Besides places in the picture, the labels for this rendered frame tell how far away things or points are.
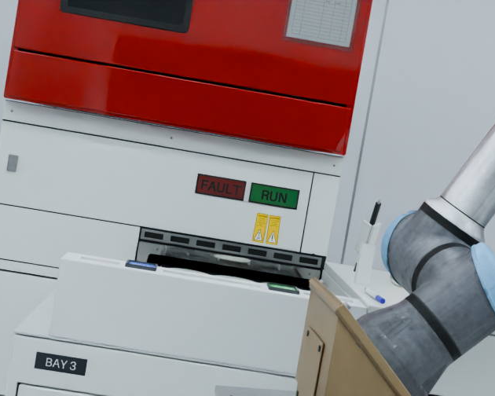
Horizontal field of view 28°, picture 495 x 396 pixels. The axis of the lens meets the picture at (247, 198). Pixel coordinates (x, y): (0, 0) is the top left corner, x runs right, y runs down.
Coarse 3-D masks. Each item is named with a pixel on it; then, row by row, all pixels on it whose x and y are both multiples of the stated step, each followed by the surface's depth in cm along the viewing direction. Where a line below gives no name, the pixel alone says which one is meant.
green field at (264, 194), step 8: (256, 192) 236; (264, 192) 236; (272, 192) 236; (280, 192) 236; (288, 192) 236; (296, 192) 236; (256, 200) 236; (264, 200) 236; (272, 200) 236; (280, 200) 236; (288, 200) 236; (296, 200) 237
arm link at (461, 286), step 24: (432, 264) 147; (456, 264) 144; (480, 264) 142; (432, 288) 143; (456, 288) 141; (480, 288) 140; (432, 312) 141; (456, 312) 140; (480, 312) 140; (456, 336) 140; (480, 336) 142
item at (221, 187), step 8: (200, 176) 235; (200, 184) 235; (208, 184) 235; (216, 184) 235; (224, 184) 235; (232, 184) 236; (240, 184) 236; (208, 192) 235; (216, 192) 235; (224, 192) 236; (232, 192) 236; (240, 192) 236
